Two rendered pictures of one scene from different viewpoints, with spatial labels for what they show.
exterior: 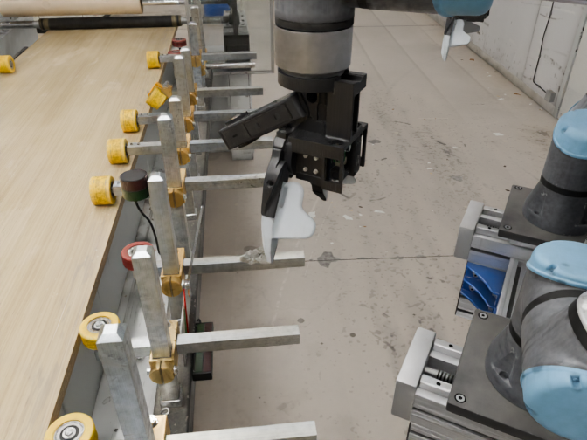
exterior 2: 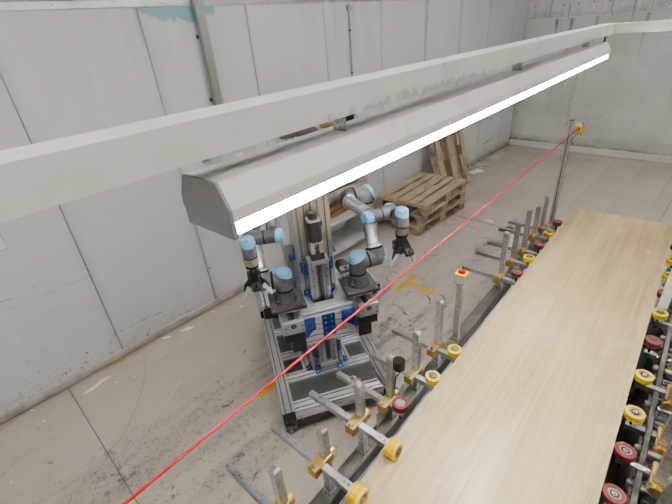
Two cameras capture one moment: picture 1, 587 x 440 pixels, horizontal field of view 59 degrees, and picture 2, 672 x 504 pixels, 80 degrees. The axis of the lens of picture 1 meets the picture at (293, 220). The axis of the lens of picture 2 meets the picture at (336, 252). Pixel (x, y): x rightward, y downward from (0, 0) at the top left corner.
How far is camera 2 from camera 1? 2.59 m
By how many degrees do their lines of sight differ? 102
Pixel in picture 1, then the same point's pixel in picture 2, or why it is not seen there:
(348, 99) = not seen: hidden behind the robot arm
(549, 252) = (360, 255)
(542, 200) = (292, 294)
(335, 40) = not seen: hidden behind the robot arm
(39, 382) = (458, 368)
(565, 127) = (287, 273)
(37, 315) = (452, 394)
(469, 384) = (372, 287)
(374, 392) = (292, 461)
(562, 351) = (382, 250)
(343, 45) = not seen: hidden behind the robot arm
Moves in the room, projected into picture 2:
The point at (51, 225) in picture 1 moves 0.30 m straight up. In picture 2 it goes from (429, 452) to (432, 405)
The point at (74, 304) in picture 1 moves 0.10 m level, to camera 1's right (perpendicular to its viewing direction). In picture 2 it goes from (437, 391) to (421, 381)
